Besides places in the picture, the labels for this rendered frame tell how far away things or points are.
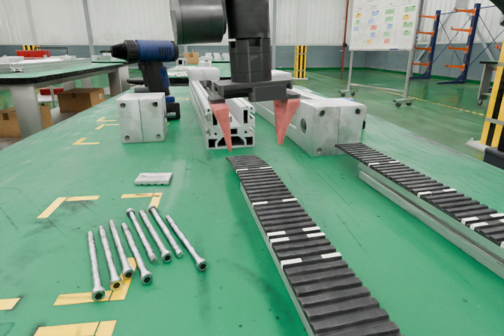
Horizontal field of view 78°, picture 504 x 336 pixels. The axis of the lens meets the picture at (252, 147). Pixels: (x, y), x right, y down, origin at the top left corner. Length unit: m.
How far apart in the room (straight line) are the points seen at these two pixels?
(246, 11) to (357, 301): 0.33
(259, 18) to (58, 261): 0.35
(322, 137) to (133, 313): 0.43
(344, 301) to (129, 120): 0.58
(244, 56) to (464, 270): 0.33
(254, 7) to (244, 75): 0.08
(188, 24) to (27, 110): 2.63
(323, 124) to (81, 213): 0.41
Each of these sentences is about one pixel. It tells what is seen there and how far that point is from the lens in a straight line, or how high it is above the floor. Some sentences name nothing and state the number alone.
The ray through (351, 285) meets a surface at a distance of 0.25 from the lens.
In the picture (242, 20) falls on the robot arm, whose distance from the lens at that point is 0.42.
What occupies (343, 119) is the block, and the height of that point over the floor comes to 0.85.
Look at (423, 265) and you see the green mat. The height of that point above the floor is 0.78.
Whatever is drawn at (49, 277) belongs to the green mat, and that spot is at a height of 0.78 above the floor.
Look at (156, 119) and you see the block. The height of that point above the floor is 0.83.
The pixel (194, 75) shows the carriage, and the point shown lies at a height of 0.88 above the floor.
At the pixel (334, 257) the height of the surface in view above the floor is 0.81.
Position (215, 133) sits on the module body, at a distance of 0.64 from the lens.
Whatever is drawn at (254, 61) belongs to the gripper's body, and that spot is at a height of 0.96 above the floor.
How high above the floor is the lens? 0.97
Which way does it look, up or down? 17 degrees down
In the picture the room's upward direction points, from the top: straight up
